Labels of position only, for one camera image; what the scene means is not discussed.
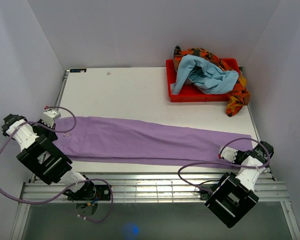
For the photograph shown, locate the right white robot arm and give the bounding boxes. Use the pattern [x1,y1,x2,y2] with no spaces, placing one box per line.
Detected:
[205,141,274,229]

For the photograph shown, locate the red plastic bin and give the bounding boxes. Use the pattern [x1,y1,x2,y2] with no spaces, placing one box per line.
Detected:
[166,59,240,103]

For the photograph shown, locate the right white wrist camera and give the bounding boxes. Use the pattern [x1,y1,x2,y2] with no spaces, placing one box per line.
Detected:
[218,146,239,164]

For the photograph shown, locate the purple trousers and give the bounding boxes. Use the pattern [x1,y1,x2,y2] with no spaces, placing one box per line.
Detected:
[54,116,253,166]

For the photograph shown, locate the black label sticker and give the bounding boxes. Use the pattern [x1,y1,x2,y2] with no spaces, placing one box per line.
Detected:
[69,68,87,73]

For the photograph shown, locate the aluminium rail frame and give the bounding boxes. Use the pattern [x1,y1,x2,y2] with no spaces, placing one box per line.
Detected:
[11,69,300,240]

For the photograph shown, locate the light blue trousers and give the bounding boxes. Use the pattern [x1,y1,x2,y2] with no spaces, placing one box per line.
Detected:
[170,55,239,95]

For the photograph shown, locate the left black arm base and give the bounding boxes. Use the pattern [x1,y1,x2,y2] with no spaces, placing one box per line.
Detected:
[63,183,111,201]

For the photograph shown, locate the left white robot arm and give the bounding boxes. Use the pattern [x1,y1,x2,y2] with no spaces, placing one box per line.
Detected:
[1,110,97,201]

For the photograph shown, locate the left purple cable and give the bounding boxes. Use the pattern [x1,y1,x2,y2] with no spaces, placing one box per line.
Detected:
[0,106,114,223]

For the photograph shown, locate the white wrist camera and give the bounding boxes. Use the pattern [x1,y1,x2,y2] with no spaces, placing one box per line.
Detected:
[218,146,239,164]
[41,106,61,128]

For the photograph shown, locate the orange camouflage trousers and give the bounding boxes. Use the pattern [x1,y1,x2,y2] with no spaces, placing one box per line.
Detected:
[173,46,251,117]

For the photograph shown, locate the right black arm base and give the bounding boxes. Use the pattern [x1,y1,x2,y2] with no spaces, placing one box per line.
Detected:
[194,184,215,201]

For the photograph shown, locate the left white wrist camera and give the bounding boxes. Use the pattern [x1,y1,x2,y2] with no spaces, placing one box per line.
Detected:
[41,106,61,128]

